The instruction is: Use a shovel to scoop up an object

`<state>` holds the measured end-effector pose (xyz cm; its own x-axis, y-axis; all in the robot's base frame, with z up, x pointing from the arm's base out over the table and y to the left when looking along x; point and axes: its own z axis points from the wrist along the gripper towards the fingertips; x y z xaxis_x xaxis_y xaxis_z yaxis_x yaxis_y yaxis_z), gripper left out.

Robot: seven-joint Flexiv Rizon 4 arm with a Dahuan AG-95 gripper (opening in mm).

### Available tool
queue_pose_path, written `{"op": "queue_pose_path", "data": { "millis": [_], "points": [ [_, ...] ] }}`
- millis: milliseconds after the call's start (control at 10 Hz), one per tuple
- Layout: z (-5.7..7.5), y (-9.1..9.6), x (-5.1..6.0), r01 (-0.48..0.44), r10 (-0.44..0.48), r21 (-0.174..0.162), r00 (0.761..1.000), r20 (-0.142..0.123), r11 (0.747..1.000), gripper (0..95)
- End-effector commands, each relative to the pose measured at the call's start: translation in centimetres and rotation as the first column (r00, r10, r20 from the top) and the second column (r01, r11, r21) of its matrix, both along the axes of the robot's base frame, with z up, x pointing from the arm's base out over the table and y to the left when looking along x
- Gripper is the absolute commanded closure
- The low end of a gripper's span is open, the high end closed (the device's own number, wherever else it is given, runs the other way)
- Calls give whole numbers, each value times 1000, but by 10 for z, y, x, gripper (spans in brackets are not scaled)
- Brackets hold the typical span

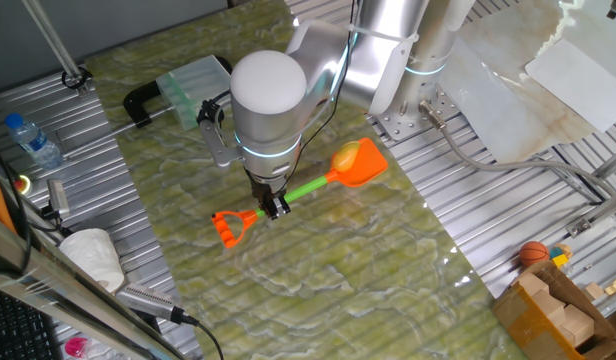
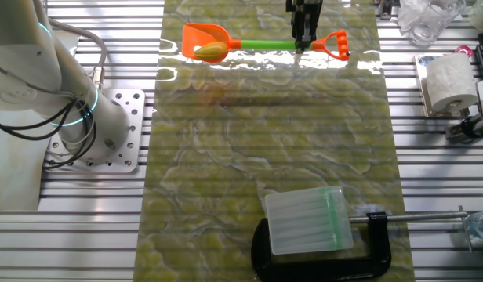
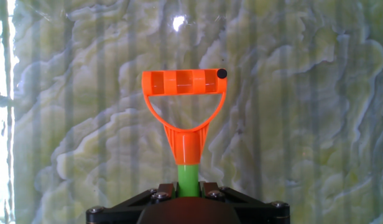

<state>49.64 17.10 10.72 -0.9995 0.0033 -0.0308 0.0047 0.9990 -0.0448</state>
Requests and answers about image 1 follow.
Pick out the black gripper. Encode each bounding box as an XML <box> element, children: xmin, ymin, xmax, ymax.
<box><xmin>244</xmin><ymin>168</ymin><xmax>293</xmax><ymax>221</ymax></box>

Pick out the yellow toy mango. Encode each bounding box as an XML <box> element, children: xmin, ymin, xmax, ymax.
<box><xmin>331</xmin><ymin>141</ymin><xmax>361</xmax><ymax>174</ymax></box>

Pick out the orange green toy shovel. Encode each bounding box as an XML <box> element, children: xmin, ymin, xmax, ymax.
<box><xmin>210</xmin><ymin>137</ymin><xmax>390</xmax><ymax>250</ymax></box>

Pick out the pink plastic object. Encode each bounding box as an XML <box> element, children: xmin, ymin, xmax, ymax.
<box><xmin>64</xmin><ymin>336</ymin><xmax>90</xmax><ymax>359</ymax></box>

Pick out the green marble pattern mat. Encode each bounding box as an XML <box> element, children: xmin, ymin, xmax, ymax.
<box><xmin>85</xmin><ymin>0</ymin><xmax>527</xmax><ymax>360</ymax></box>

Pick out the translucent plastic box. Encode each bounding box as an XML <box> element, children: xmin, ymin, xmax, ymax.
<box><xmin>155</xmin><ymin>54</ymin><xmax>234</xmax><ymax>132</ymax></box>

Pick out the black C-clamp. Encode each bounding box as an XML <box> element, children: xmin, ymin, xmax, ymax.
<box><xmin>57</xmin><ymin>55</ymin><xmax>235</xmax><ymax>161</ymax></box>

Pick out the white marble pattern sheet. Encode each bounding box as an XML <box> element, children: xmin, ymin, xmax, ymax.
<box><xmin>437</xmin><ymin>0</ymin><xmax>616</xmax><ymax>164</ymax></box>

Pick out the clear water bottle blue cap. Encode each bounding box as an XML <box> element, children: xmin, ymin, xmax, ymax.
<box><xmin>4</xmin><ymin>112</ymin><xmax>65</xmax><ymax>170</ymax></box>

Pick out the small toy basketball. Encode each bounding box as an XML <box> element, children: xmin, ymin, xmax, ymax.
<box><xmin>518</xmin><ymin>240</ymin><xmax>551</xmax><ymax>268</ymax></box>

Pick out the metal stand pole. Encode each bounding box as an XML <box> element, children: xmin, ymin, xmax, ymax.
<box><xmin>20</xmin><ymin>0</ymin><xmax>94</xmax><ymax>97</ymax></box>

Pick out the black keyboard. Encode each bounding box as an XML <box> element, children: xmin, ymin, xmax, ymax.
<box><xmin>0</xmin><ymin>287</ymin><xmax>64</xmax><ymax>360</ymax></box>

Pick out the brown cardboard box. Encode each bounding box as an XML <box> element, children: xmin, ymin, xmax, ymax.
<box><xmin>491</xmin><ymin>259</ymin><xmax>616</xmax><ymax>360</ymax></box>

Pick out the white paper sheet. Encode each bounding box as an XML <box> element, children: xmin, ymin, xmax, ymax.
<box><xmin>525</xmin><ymin>38</ymin><xmax>616</xmax><ymax>134</ymax></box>

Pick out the thin grey wrist cable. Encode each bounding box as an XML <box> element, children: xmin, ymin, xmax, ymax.
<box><xmin>212</xmin><ymin>29</ymin><xmax>359</xmax><ymax>146</ymax></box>

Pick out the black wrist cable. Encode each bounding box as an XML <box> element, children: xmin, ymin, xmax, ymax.
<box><xmin>282</xmin><ymin>0</ymin><xmax>362</xmax><ymax>199</ymax></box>

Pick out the black camera cable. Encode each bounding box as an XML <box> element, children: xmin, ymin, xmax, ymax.
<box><xmin>170</xmin><ymin>305</ymin><xmax>225</xmax><ymax>360</ymax></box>

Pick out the silver grilled camera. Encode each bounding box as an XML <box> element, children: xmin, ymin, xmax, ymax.
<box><xmin>115</xmin><ymin>282</ymin><xmax>183</xmax><ymax>324</ymax></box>

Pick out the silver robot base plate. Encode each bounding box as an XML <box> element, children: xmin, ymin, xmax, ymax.
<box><xmin>366</xmin><ymin>84</ymin><xmax>462</xmax><ymax>143</ymax></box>

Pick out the small silver camera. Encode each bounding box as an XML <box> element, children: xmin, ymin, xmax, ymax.
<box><xmin>41</xmin><ymin>178</ymin><xmax>72</xmax><ymax>221</ymax></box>

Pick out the thick grey base cable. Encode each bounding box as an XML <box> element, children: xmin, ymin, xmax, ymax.
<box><xmin>418</xmin><ymin>99</ymin><xmax>616</xmax><ymax>201</ymax></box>

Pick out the aluminium frame bar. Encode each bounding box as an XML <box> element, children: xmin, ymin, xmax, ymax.
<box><xmin>0</xmin><ymin>214</ymin><xmax>189</xmax><ymax>360</ymax></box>

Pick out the black hanging cable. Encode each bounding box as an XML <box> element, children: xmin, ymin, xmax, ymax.
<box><xmin>0</xmin><ymin>142</ymin><xmax>34</xmax><ymax>274</ymax></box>

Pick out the aluminium bar with bracket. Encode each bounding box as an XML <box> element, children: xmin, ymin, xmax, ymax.
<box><xmin>565</xmin><ymin>185</ymin><xmax>616</xmax><ymax>239</ymax></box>

